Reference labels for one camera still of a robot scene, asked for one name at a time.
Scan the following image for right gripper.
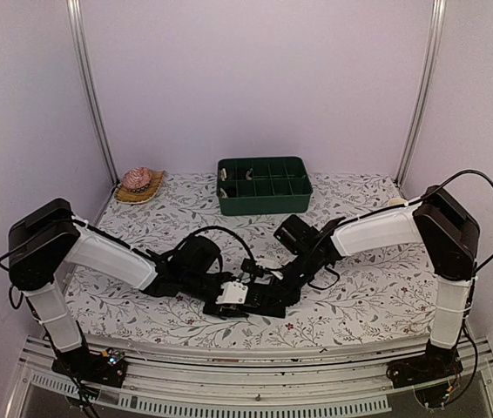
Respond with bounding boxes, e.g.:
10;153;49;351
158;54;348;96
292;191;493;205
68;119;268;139
261;249;321;313

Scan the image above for black white-banded underwear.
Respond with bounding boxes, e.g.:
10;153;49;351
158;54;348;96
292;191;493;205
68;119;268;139
243;283;286;319

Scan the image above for green divided storage box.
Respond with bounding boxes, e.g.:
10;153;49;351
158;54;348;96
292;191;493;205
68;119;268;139
216;156;313;217

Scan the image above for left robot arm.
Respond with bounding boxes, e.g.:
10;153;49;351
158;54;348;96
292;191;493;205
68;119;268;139
0;198;248;378

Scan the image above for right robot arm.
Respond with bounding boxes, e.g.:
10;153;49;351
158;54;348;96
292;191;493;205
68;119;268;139
248;186;480;380

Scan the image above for cream cup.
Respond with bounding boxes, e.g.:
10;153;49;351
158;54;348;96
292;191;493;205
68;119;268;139
388;198;409;207

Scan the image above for pink patterned ball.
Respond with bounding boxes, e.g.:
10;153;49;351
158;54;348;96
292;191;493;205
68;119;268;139
121;167;152;192

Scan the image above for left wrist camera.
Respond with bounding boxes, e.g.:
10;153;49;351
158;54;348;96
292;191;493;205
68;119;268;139
215;281;248;306

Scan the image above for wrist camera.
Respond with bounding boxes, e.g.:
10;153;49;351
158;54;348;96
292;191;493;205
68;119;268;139
240;259;284;280
215;281;248;306

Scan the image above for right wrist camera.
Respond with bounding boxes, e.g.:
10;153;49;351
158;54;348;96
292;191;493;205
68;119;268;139
240;259;284;280

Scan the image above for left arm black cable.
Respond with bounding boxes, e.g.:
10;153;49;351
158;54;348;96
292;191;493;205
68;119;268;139
180;225;256;280

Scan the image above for front aluminium rail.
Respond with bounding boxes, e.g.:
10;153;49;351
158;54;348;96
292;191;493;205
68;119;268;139
10;334;493;415

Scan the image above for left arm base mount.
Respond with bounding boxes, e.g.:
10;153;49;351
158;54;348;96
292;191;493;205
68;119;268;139
51;347;128;388

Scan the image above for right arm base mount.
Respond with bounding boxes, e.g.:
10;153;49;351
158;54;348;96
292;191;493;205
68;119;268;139
386;345;463;388

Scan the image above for right aluminium frame post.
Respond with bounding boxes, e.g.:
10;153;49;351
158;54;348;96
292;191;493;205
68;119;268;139
395;0;447;189

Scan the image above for aluminium frame post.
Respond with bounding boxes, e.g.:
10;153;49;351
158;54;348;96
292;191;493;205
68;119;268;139
66;0;119;186
395;0;447;189

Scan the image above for left aluminium frame post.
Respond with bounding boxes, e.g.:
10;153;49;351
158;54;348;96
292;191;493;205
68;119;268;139
66;0;119;186

